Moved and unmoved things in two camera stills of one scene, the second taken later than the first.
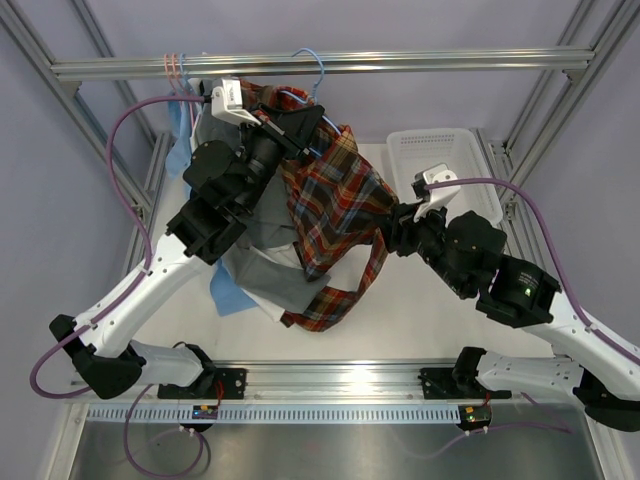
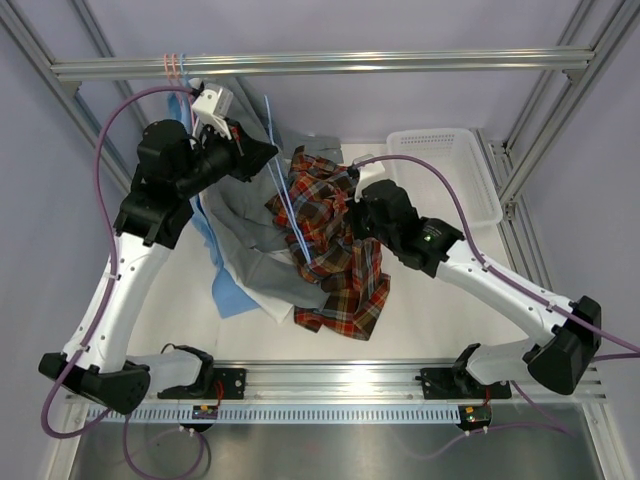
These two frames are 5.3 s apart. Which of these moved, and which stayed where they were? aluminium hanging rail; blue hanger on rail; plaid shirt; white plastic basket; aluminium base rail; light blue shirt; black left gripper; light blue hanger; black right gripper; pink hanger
Moved: black left gripper; light blue hanger; plaid shirt; black right gripper
Stayed: white plastic basket; aluminium hanging rail; aluminium base rail; light blue shirt; pink hanger; blue hanger on rail
